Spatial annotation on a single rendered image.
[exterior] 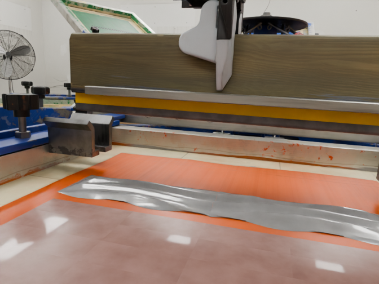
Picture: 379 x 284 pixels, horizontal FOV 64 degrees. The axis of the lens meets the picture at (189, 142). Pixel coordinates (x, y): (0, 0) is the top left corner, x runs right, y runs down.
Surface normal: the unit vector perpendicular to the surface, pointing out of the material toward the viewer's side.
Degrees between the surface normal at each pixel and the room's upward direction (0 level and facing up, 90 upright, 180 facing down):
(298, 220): 33
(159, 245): 0
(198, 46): 85
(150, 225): 0
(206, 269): 0
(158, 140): 90
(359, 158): 90
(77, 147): 90
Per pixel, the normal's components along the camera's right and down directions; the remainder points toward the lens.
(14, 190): 0.04, -0.98
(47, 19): -0.26, 0.18
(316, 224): -0.15, -0.66
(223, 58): -0.27, 0.42
